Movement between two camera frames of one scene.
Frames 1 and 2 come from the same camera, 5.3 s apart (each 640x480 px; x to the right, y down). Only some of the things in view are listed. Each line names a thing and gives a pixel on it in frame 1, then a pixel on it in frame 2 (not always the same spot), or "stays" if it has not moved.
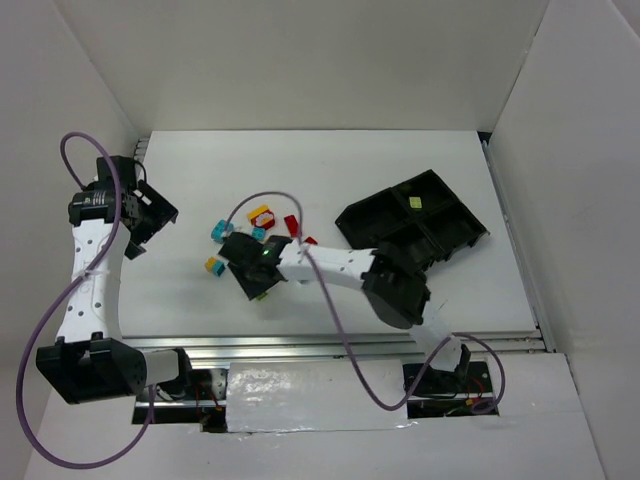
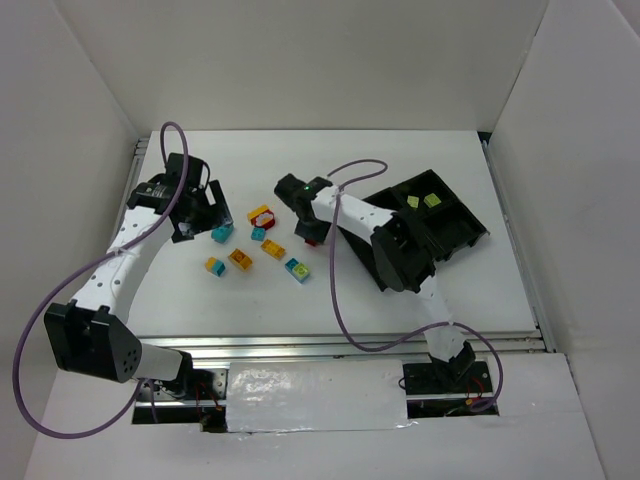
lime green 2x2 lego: x=415 y=201 stays
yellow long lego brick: x=257 y=211 stays
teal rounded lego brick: x=219 y=232 stays
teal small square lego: x=258 y=233 stays
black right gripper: x=242 y=270 → x=310 y=231
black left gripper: x=151 y=215 → x=203 y=211
